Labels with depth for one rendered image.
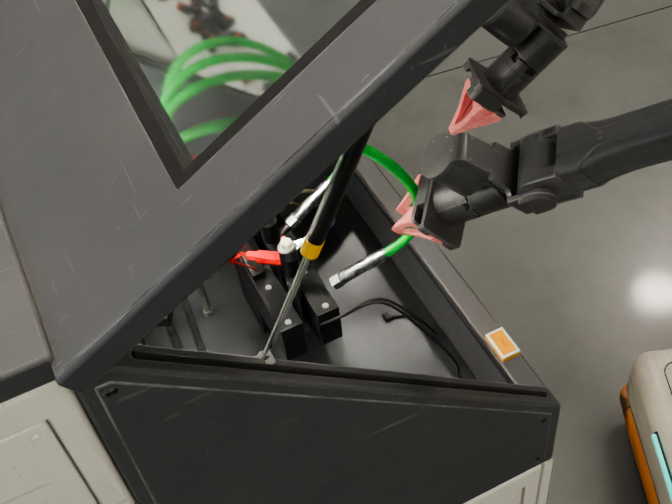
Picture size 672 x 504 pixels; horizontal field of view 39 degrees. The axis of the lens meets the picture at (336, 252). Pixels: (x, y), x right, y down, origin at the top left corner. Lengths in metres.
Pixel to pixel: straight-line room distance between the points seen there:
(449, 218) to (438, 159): 0.12
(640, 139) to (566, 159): 0.09
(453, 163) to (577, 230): 1.84
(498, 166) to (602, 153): 0.13
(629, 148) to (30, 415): 0.64
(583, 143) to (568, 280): 1.74
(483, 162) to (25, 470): 0.58
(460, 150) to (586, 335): 1.64
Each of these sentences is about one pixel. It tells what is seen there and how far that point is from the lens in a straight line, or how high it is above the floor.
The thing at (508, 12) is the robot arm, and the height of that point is 1.40.
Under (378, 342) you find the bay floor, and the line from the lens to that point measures 1.61.
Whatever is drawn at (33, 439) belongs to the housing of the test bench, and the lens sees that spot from 0.93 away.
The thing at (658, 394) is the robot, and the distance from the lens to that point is 2.26.
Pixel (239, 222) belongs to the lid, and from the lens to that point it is 0.78.
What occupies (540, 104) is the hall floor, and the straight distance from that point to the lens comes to 3.29.
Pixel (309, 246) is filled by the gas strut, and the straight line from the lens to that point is 0.91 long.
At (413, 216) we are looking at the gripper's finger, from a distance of 1.19.
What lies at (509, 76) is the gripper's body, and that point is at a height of 1.30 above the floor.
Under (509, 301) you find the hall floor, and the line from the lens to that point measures 2.71.
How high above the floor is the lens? 2.15
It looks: 49 degrees down
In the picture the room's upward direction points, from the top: 8 degrees counter-clockwise
